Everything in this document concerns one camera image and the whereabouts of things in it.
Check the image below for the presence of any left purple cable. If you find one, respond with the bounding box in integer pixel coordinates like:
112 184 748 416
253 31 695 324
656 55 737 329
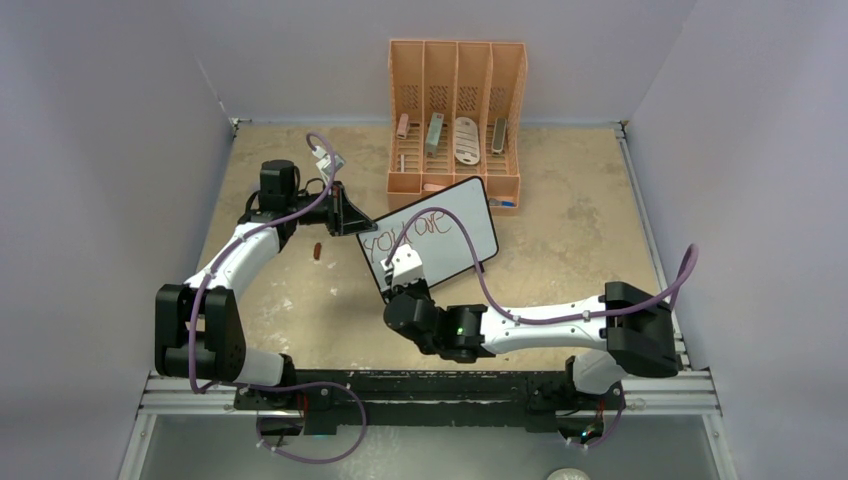
188 133 369 465

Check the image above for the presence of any white oval perforated plate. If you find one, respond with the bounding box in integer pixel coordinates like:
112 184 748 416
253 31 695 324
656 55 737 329
453 117 481 166

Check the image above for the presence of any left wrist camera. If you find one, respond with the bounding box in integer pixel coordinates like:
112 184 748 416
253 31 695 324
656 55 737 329
312 146 345 181

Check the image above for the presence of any peach plastic desk organizer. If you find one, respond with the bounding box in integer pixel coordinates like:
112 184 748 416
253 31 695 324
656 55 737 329
386 39 528 215

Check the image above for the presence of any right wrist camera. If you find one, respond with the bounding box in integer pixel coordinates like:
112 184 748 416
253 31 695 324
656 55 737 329
379 244 425 289

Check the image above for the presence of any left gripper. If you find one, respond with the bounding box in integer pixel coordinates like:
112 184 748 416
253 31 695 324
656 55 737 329
287 181 377 237

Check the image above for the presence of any black aluminium base frame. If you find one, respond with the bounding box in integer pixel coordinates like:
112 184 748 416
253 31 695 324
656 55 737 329
118 370 738 479

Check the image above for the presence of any black framed whiteboard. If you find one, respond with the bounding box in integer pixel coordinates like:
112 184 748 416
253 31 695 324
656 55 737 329
356 177 499 295

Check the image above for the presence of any blue grey small item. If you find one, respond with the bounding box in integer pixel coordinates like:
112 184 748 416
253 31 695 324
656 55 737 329
488 198 517 208

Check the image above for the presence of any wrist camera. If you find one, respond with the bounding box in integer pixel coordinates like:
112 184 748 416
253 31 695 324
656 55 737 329
379 244 425 289
312 146 345 181

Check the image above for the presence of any white round object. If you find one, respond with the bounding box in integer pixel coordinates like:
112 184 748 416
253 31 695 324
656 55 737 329
546 468 590 480

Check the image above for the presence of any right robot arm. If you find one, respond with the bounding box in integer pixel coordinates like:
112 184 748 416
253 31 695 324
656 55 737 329
383 281 680 407

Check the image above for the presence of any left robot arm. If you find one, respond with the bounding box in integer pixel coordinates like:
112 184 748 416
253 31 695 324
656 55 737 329
154 160 377 409

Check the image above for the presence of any grey green box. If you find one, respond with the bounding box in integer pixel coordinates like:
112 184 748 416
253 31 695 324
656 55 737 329
424 112 444 158

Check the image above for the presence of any pink flat item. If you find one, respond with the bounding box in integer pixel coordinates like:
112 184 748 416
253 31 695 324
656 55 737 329
422 183 446 192

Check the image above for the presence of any grey eraser block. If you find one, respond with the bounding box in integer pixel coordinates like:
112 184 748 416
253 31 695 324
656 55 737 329
491 117 508 155

